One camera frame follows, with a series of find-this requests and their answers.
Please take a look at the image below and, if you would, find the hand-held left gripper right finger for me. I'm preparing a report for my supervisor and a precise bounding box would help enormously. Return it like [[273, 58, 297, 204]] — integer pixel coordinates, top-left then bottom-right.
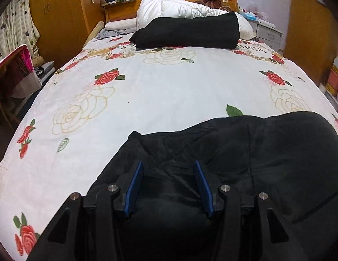
[[194, 160, 303, 261]]

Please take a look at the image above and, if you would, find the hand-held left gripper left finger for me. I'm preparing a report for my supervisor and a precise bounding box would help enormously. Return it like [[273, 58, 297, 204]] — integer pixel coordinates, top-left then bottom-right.
[[27, 160, 144, 261]]

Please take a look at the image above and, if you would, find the black padded jacket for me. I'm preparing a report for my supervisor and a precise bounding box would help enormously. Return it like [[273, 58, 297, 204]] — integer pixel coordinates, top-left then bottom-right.
[[87, 111, 338, 261]]

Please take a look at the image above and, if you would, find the bed with floral sheet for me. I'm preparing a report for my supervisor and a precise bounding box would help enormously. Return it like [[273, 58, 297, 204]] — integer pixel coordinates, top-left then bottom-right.
[[0, 38, 338, 261]]

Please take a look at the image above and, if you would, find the dark storage box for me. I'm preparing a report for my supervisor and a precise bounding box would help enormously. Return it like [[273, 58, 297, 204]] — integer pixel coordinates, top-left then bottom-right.
[[33, 61, 56, 84]]

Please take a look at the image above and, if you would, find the grey crumpled cloth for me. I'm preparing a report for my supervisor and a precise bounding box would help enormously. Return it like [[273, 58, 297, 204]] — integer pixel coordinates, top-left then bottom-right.
[[97, 28, 137, 39]]

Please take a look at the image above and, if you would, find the folded black blanket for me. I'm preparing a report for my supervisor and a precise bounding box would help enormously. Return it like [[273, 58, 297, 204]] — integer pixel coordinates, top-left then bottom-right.
[[129, 11, 240, 50]]

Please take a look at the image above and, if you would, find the red plaid hanging cloth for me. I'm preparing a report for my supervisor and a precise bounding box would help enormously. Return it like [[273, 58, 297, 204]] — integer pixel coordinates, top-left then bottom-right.
[[10, 45, 43, 98]]

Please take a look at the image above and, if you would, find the white pillow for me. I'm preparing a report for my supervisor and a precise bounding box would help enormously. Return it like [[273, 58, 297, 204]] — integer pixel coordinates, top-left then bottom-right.
[[105, 19, 137, 30]]

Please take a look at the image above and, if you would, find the white nightstand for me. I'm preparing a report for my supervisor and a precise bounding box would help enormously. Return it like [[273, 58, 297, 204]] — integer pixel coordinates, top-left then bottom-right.
[[240, 19, 284, 53]]

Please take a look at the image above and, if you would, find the pile of cardboard boxes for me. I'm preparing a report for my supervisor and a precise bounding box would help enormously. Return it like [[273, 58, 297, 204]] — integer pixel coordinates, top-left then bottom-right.
[[319, 51, 338, 108]]

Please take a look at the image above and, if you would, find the wooden headboard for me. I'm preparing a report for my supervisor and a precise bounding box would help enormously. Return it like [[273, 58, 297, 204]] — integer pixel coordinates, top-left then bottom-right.
[[105, 0, 238, 24]]

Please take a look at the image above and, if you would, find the clutter on nightstand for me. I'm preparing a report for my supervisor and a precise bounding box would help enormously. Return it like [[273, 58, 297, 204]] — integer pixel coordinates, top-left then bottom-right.
[[238, 5, 268, 23]]

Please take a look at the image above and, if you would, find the white duvet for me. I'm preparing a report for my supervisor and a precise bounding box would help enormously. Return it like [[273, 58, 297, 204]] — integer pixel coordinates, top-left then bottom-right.
[[135, 0, 255, 40]]

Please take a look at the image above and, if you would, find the dotted curtain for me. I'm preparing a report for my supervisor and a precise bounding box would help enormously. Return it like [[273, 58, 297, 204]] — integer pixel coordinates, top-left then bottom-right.
[[0, 0, 40, 60]]

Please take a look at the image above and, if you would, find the beige padded bed rail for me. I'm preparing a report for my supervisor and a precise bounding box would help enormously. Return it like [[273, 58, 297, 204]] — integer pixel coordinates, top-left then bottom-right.
[[82, 21, 105, 48]]

